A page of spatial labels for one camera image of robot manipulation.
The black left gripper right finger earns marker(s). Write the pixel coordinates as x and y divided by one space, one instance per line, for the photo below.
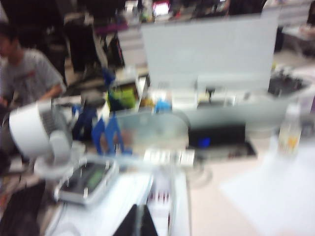
147 225

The green box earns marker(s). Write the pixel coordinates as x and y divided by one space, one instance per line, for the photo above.
121 99

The black flip-up desk socket box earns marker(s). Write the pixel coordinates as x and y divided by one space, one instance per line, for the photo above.
221 140

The white power strip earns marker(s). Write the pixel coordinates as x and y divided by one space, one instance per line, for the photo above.
169 157

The white paper sheet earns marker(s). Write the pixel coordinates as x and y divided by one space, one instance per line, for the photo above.
270 191

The plastic bag with red print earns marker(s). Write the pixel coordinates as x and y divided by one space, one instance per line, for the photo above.
123 196

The frosted glass desk partition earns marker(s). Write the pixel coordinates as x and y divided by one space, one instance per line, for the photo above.
233 110

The white electronic desk device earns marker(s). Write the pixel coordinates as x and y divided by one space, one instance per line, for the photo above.
86 183

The blue plastic stand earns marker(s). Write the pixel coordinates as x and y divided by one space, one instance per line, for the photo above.
110 135

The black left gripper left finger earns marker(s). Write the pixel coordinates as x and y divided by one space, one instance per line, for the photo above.
131 223

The white desk fan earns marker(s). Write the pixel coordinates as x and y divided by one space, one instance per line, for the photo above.
32 132

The light blue partition panel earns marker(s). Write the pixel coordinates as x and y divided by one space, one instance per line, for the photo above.
209 49

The person with dark hair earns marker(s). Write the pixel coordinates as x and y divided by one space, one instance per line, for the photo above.
24 71

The clear plastic drink bottle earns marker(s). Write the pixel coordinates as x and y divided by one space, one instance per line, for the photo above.
290 132

